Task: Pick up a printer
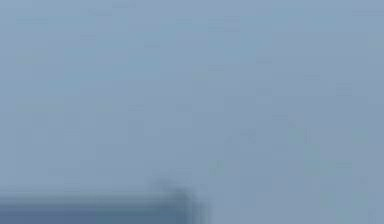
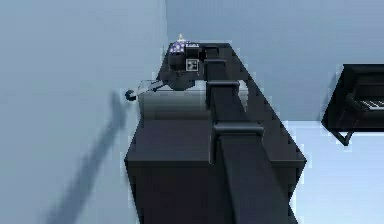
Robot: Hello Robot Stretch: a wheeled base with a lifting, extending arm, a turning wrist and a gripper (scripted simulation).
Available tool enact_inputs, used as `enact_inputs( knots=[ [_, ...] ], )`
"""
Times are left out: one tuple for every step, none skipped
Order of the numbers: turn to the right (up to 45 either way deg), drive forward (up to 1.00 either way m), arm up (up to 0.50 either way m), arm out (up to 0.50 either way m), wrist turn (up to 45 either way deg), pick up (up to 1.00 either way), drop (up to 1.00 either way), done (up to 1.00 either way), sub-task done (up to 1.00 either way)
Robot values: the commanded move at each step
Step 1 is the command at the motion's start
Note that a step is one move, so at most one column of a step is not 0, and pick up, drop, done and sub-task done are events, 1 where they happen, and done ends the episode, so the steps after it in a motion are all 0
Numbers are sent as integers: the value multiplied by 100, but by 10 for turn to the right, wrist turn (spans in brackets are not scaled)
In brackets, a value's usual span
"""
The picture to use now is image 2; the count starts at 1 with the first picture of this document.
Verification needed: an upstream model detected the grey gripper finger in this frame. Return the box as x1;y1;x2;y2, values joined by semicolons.
136;79;163;95
124;83;167;102

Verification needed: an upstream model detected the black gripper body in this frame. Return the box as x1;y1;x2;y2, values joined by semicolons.
164;52;198;92

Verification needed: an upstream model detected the black upright piano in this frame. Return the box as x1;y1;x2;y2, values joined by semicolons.
320;63;384;147

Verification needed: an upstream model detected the blue white-dotted round object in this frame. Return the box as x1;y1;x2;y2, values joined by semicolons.
167;32;187;57

